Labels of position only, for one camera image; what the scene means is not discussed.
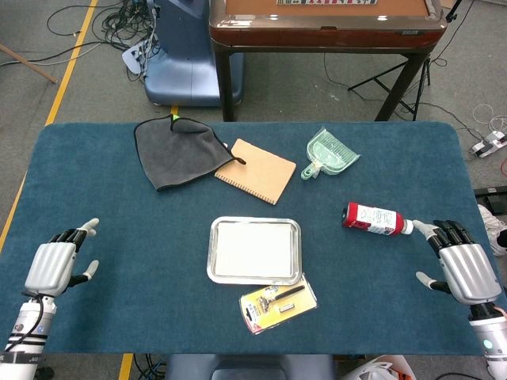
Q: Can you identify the black floor cable tangle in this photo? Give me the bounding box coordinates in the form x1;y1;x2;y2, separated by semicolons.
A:
46;0;159;52

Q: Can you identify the brown mahjong table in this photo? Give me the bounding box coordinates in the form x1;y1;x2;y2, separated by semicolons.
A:
208;0;448;123

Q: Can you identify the white paper sheet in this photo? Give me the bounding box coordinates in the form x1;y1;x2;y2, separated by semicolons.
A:
215;221;296;278

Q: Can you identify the green plastic dustpan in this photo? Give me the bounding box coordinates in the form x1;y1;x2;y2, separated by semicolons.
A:
299;127;361;183

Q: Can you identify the white power strip with plugs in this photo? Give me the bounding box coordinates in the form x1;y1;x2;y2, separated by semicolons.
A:
121;39;154;76

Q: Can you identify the white shoe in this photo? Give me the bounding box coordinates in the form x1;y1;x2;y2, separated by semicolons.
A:
477;204;507;257

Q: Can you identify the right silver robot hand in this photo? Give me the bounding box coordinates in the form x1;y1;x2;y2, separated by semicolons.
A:
412;219;503;306

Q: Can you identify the white red power strip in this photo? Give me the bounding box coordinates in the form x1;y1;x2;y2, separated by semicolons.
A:
470;130;507;159

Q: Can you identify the grey blue robot torso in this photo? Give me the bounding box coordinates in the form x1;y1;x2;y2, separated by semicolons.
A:
164;353;337;380

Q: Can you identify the blue felt table cover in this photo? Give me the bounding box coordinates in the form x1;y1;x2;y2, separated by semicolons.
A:
0;120;492;356

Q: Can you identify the silver metal tray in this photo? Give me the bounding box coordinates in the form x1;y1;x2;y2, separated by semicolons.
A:
206;215;303;286

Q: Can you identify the black floor pedal box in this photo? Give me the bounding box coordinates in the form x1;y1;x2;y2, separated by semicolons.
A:
473;184;507;217

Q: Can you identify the wooden stick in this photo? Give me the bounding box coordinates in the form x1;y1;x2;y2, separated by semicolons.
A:
0;43;59;85

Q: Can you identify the red labelled drink bottle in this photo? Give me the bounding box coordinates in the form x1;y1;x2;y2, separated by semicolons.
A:
341;202;415;238

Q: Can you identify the white coiled cable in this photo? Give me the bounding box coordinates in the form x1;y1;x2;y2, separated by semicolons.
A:
471;103;507;134

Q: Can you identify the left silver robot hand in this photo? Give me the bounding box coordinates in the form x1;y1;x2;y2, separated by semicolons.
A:
23;217;100;298

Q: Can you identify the blue grey machine base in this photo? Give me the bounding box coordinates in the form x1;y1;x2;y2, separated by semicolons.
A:
143;0;245;107

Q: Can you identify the packaged razor yellow card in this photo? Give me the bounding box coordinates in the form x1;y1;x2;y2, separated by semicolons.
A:
238;273;318;336

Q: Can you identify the tan spiral notebook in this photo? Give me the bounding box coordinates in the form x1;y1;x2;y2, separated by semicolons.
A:
214;138;297;207

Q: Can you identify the grey microfibre cloth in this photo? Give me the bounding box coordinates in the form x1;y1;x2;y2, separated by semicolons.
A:
133;113;247;192

